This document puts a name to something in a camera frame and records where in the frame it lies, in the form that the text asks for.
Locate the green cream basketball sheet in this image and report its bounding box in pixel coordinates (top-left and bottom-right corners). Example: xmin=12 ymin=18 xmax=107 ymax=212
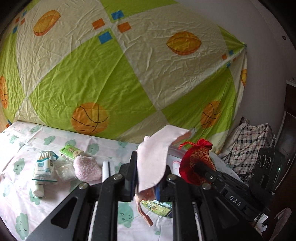
xmin=1 ymin=1 xmax=247 ymax=153

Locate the pink fluffy puff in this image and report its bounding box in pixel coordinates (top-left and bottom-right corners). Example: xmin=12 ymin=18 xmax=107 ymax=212
xmin=73 ymin=156 xmax=102 ymax=182

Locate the white black sponge block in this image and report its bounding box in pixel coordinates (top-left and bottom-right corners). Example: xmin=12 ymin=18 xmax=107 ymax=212
xmin=102 ymin=161 xmax=115 ymax=182

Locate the black speaker device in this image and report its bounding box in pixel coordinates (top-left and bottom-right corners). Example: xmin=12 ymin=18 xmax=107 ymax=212
xmin=253 ymin=148 xmax=285 ymax=192

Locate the green tissue pack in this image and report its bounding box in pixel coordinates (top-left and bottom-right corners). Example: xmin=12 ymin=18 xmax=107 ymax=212
xmin=59 ymin=144 xmax=84 ymax=161

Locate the pink cloth drawstring pouch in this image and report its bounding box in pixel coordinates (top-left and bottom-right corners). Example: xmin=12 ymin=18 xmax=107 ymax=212
xmin=134 ymin=125 xmax=191 ymax=226

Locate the clear plastic cotton bag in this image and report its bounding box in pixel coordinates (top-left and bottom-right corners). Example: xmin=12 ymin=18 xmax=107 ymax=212
xmin=54 ymin=157 xmax=76 ymax=182

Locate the white gauze roll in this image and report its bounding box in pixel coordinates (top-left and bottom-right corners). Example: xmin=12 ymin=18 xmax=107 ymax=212
xmin=32 ymin=181 xmax=44 ymax=198

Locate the plaid fabric bag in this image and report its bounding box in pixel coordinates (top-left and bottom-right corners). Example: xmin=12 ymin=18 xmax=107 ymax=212
xmin=218 ymin=123 xmax=275 ymax=183

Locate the cotton swab packet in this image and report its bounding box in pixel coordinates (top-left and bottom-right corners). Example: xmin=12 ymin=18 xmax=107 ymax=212
xmin=32 ymin=151 xmax=58 ymax=185

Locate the round metal tin box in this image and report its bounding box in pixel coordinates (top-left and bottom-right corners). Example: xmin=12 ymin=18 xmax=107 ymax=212
xmin=141 ymin=146 xmax=186 ymax=217

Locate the red gold embroidered pouch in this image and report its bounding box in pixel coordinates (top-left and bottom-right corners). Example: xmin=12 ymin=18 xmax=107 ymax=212
xmin=179 ymin=138 xmax=216 ymax=186

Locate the white sock red trim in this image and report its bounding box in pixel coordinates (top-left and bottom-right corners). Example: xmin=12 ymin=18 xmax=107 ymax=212
xmin=172 ymin=161 xmax=181 ymax=177

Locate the white cloud-print table cloth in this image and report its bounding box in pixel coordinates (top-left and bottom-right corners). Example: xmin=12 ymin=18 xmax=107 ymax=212
xmin=1 ymin=121 xmax=188 ymax=240

